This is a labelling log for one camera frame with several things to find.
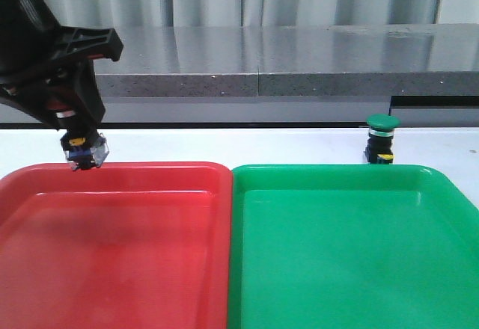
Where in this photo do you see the red plastic tray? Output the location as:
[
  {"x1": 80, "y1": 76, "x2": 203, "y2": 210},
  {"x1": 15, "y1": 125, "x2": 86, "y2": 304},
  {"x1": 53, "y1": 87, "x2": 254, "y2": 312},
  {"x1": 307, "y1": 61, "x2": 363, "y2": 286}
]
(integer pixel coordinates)
[{"x1": 1, "y1": 162, "x2": 232, "y2": 328}]

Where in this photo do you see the red mushroom push button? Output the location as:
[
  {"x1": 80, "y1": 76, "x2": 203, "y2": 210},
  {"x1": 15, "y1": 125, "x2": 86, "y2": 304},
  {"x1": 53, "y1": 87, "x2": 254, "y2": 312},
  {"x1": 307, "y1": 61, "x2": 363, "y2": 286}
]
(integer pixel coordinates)
[{"x1": 47, "y1": 78, "x2": 111, "y2": 172}]

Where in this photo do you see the green mushroom push button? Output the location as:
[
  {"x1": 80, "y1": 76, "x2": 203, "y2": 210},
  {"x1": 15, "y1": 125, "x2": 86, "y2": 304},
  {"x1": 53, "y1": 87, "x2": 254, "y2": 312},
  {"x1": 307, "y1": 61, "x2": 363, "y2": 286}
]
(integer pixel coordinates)
[{"x1": 364, "y1": 114, "x2": 400, "y2": 165}]

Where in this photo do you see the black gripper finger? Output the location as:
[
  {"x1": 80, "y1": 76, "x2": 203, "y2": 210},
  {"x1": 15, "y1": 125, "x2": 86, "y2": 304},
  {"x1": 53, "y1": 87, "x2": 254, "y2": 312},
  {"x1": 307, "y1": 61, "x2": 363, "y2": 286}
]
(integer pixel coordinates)
[
  {"x1": 73, "y1": 59, "x2": 106, "y2": 129},
  {"x1": 1, "y1": 79, "x2": 61, "y2": 130}
]

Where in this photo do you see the grey granite counter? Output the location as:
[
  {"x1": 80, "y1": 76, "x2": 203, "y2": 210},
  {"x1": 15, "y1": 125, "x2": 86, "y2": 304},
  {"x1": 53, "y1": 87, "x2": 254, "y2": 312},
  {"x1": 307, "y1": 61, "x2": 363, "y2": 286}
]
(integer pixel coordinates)
[{"x1": 95, "y1": 24, "x2": 478, "y2": 128}]

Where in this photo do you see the green plastic tray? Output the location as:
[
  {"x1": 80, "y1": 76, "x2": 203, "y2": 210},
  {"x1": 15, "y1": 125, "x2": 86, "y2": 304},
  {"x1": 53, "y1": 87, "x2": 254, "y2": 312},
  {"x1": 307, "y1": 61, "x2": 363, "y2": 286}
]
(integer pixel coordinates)
[{"x1": 228, "y1": 164, "x2": 478, "y2": 328}]

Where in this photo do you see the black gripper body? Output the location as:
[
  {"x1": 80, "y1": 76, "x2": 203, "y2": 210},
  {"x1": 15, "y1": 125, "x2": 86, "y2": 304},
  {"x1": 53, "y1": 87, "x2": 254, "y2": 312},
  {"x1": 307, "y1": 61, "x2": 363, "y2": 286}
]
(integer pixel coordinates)
[{"x1": 1, "y1": 0, "x2": 123, "y2": 82}]

